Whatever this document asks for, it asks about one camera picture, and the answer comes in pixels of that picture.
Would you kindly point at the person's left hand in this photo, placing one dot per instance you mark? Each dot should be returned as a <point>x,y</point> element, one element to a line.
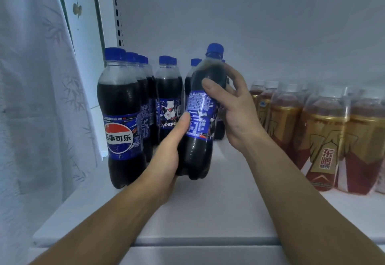
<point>162,165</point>

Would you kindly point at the person's right hand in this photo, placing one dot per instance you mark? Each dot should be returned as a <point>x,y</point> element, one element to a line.
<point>243,117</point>

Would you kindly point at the Pepsi cola bottle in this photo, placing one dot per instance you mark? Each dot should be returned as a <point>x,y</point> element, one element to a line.
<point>195,153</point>

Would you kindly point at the group of blue-capped cola bottles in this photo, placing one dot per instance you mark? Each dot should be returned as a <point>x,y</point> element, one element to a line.
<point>120,99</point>

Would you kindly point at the row of amber drink bottles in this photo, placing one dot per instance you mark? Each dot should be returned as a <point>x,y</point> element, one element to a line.
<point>325,135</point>

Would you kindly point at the white metal shelf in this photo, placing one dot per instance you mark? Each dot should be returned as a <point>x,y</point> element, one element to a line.
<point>283,27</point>

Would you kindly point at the person's left forearm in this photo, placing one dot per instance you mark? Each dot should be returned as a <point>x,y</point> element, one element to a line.
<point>102,231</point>

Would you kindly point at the person's right forearm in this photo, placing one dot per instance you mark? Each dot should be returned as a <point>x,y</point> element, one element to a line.
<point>313,207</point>

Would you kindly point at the white panelled door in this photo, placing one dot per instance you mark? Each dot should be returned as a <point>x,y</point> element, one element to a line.
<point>90,51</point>

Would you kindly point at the white bamboo print curtain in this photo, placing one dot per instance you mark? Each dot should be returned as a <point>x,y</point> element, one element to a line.
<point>36,93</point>

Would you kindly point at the small brass pendant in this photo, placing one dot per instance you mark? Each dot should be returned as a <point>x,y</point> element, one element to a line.
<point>77,9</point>

